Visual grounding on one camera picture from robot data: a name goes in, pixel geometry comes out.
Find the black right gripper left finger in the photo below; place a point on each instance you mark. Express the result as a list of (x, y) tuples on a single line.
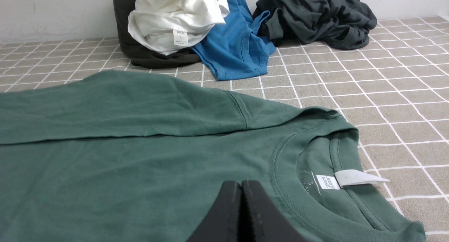
[(221, 224)]

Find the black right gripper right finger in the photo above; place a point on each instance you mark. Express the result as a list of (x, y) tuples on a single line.
[(268, 223)]

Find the green long-sleeved shirt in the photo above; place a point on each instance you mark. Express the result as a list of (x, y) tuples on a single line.
[(133, 157)]

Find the blue shirt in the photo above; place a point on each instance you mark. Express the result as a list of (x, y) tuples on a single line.
[(235, 50)]

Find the black garment under white shirt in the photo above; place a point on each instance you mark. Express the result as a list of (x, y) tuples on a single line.
[(138, 54)]

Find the white shirt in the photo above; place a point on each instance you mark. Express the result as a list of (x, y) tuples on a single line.
[(168, 26)]

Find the dark grey crumpled shirt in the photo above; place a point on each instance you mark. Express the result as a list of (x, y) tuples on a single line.
[(341, 24)]

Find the grey checkered tablecloth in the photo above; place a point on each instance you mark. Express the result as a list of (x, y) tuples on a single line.
[(395, 91)]

